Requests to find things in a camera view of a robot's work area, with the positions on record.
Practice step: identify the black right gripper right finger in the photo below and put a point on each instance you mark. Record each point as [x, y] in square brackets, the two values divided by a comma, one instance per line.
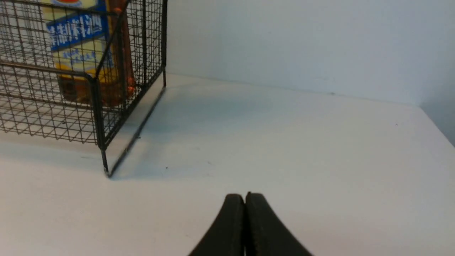
[266, 235]

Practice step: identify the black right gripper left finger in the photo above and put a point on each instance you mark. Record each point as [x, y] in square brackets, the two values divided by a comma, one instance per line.
[225, 235]

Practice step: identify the yellow label cooking wine bottle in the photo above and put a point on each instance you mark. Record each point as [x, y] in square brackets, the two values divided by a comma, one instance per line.
[88, 36]

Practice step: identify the black wire mesh rack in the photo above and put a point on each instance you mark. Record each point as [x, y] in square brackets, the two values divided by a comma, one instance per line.
[38, 99]

